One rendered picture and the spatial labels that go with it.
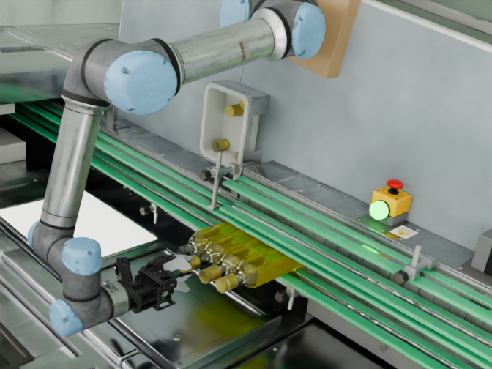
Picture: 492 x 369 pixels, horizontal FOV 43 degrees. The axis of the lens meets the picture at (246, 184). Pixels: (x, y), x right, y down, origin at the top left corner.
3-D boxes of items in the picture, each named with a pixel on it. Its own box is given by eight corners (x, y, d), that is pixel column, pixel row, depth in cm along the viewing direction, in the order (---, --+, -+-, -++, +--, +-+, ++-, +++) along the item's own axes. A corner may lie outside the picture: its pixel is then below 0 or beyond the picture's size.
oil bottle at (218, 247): (257, 240, 174) (199, 262, 159) (260, 222, 172) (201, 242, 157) (272, 248, 170) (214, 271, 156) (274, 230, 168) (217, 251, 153)
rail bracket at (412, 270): (421, 261, 139) (388, 280, 130) (429, 232, 136) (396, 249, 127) (437, 269, 137) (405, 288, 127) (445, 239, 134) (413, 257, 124)
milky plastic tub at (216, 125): (219, 148, 196) (198, 153, 190) (227, 78, 187) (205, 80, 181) (259, 168, 185) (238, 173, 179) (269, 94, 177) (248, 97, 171)
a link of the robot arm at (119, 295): (94, 310, 137) (94, 277, 133) (111, 303, 140) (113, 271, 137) (113, 326, 132) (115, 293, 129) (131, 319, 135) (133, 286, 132)
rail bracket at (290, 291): (303, 295, 166) (269, 312, 157) (307, 272, 164) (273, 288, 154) (315, 302, 164) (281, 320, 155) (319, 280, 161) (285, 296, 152)
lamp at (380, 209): (372, 214, 152) (364, 217, 150) (375, 197, 150) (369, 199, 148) (388, 221, 149) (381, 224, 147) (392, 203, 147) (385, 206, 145)
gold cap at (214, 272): (211, 274, 153) (197, 280, 150) (212, 261, 152) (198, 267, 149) (221, 281, 151) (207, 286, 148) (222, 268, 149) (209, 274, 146)
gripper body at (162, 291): (178, 304, 142) (134, 322, 134) (154, 287, 148) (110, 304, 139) (180, 274, 140) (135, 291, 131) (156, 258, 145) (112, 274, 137)
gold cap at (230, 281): (239, 289, 147) (225, 295, 144) (228, 285, 149) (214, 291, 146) (238, 274, 146) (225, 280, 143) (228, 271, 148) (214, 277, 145)
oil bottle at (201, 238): (242, 231, 177) (184, 252, 163) (244, 214, 175) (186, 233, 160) (256, 239, 174) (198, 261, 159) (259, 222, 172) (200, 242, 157)
